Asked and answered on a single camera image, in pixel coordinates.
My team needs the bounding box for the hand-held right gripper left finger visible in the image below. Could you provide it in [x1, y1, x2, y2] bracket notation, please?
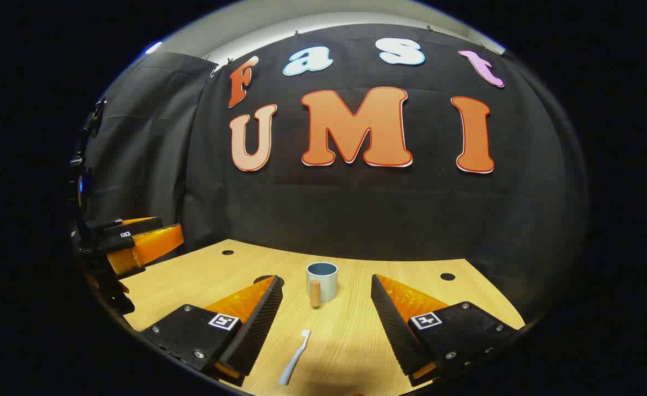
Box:
[139, 275, 284, 387]

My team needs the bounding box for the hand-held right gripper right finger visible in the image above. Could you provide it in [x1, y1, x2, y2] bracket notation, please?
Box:
[370, 274, 525, 387]

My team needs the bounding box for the white toothbrush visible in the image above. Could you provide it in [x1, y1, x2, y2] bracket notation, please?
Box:
[278, 330, 311, 386]

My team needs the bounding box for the pale blue cup wooden handle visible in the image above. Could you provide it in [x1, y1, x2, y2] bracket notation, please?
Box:
[306, 262, 339, 309]

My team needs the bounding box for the wooden desktop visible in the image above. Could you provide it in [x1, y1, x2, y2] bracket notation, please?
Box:
[119, 238, 526, 396]

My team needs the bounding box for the black backdrop cloth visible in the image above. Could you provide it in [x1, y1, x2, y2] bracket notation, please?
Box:
[84, 24, 591, 320]

